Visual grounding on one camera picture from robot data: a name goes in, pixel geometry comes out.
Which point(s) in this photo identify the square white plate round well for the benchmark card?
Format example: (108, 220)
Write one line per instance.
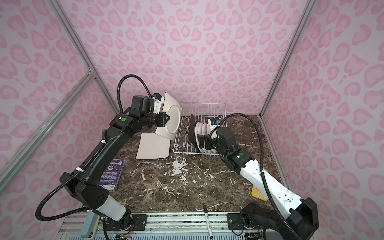
(173, 109)

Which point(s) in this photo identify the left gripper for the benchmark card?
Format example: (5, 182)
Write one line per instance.
(163, 115)

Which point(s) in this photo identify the yellow calculator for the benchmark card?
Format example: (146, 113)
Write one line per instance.
(256, 193)

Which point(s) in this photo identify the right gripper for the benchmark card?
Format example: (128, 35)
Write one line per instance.
(208, 139)

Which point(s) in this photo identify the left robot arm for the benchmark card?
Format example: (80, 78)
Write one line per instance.
(83, 183)

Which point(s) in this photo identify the grey box on rail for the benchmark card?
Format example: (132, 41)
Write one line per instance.
(90, 226)

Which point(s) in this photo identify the dark brown square plate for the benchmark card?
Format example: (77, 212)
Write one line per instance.
(192, 132)

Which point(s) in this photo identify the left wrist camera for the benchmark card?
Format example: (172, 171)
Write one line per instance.
(158, 102)

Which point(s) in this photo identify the white wire dish rack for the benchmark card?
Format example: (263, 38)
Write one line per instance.
(202, 112)

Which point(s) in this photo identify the purple book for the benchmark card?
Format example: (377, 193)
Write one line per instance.
(111, 176)

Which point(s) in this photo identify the black marker pen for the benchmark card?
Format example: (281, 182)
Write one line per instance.
(208, 222)

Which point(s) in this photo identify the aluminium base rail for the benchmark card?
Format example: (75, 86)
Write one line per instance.
(172, 226)

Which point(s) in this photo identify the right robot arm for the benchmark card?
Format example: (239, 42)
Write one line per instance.
(293, 217)

